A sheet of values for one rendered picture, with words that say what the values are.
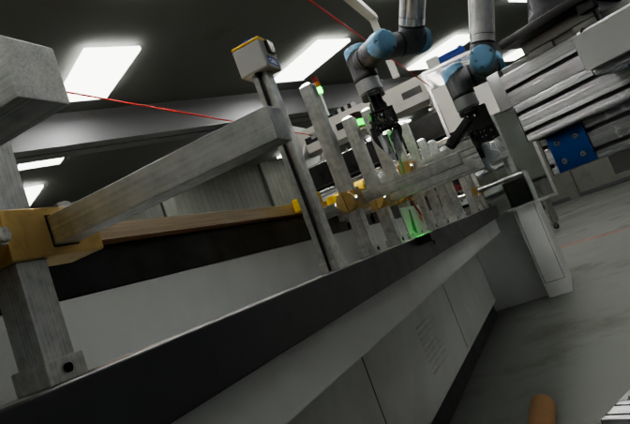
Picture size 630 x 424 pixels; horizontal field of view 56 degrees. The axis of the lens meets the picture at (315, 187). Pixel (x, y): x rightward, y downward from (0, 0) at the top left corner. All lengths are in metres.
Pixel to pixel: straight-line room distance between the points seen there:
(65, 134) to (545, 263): 5.81
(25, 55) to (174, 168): 0.26
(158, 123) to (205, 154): 7.89
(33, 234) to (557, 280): 3.86
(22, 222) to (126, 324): 0.42
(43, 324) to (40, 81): 0.35
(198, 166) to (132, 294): 0.54
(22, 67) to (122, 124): 7.91
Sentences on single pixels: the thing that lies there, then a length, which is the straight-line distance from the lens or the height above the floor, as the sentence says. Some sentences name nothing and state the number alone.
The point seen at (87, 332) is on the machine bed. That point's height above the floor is 0.75.
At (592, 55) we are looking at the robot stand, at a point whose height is 0.90.
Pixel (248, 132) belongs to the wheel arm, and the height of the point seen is 0.84.
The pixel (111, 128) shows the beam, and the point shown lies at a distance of 8.12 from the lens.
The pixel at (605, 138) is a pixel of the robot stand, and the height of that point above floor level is 0.76.
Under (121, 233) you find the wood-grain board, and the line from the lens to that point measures 1.01.
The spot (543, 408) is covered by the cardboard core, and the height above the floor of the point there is 0.07.
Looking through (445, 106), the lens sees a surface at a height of 1.46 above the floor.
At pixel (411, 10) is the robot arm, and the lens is 1.76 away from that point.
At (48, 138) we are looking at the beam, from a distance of 7.85.
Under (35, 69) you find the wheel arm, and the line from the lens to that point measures 0.30.
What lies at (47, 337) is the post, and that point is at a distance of 0.61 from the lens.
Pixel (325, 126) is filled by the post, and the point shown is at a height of 1.04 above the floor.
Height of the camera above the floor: 0.72
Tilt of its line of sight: 7 degrees up
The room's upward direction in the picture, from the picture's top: 21 degrees counter-clockwise
